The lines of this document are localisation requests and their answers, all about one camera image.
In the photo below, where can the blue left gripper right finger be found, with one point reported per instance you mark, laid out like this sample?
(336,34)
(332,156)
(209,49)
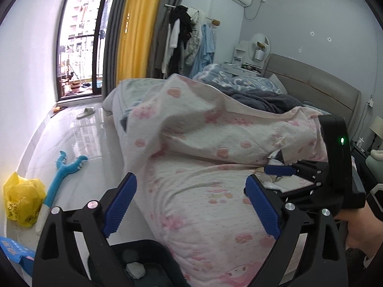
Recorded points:
(262,204)

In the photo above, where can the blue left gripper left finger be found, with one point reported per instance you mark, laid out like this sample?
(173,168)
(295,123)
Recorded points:
(115,203)

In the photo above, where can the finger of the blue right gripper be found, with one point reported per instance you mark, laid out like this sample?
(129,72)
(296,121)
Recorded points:
(279,171)

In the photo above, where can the dark green trash bin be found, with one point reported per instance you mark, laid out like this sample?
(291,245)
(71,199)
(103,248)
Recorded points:
(107,263)

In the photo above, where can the person's right hand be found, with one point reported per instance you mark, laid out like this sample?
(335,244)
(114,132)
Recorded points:
(364,229)

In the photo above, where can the crumpled tissue in bin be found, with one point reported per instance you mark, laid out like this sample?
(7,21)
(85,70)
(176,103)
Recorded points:
(136,270)

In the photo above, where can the blue plush toy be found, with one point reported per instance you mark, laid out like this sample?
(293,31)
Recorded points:
(63,170)

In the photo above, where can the bedside lamp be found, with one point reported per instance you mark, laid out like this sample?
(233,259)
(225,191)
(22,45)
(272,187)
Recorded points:
(376,127)

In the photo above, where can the grey bed headboard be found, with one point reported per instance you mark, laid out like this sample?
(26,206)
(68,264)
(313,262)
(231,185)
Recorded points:
(308,83)

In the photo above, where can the yellow plastic bag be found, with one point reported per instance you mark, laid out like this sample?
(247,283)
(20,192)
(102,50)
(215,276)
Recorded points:
(23,199)

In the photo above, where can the pink floral bed quilt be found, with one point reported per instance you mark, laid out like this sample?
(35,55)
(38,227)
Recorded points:
(191,148)

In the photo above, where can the blue snack bag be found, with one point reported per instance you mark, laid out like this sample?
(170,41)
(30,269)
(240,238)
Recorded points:
(19,254)

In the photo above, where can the beige slipper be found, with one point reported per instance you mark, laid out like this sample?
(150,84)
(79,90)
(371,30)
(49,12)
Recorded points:
(86,113)

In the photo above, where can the white vanity shelf with mirror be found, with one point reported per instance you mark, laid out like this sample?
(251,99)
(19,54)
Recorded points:
(248,57)

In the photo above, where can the blue patterned blanket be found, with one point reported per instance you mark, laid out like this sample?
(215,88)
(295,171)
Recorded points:
(214,73)

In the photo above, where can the hanging clothes on rack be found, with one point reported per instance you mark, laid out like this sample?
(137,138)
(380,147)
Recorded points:
(178,39)

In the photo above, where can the yellow curtain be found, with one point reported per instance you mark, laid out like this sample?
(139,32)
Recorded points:
(135,38)

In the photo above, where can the grey curtain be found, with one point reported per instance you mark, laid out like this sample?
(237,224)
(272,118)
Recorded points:
(112,40)

